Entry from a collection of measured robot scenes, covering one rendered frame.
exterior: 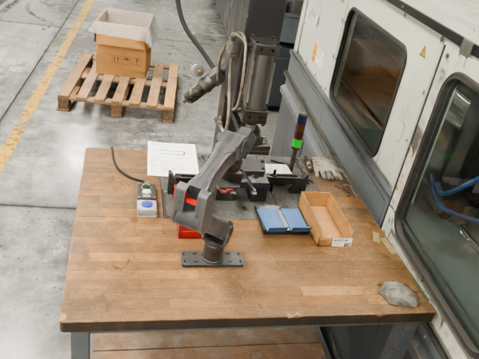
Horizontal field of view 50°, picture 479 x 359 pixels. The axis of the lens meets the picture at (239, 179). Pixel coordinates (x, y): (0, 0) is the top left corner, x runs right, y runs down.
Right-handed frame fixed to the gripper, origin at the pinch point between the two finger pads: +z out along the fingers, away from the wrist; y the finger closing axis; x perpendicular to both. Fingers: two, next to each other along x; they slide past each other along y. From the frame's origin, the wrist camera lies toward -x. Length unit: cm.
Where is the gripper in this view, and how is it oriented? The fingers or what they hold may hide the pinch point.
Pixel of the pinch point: (223, 186)
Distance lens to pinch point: 167.9
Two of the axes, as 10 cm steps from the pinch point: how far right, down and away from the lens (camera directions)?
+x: -9.8, -0.2, -2.2
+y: -0.9, -8.7, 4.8
